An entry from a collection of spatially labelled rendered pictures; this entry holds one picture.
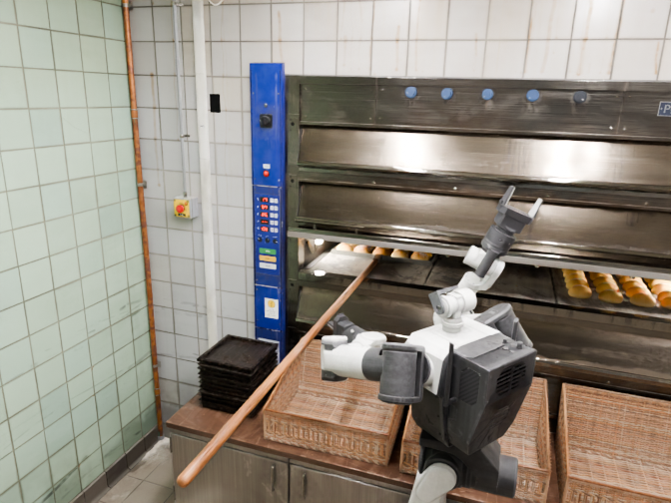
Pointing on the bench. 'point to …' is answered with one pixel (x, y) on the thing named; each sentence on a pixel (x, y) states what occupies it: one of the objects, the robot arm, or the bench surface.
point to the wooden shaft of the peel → (265, 387)
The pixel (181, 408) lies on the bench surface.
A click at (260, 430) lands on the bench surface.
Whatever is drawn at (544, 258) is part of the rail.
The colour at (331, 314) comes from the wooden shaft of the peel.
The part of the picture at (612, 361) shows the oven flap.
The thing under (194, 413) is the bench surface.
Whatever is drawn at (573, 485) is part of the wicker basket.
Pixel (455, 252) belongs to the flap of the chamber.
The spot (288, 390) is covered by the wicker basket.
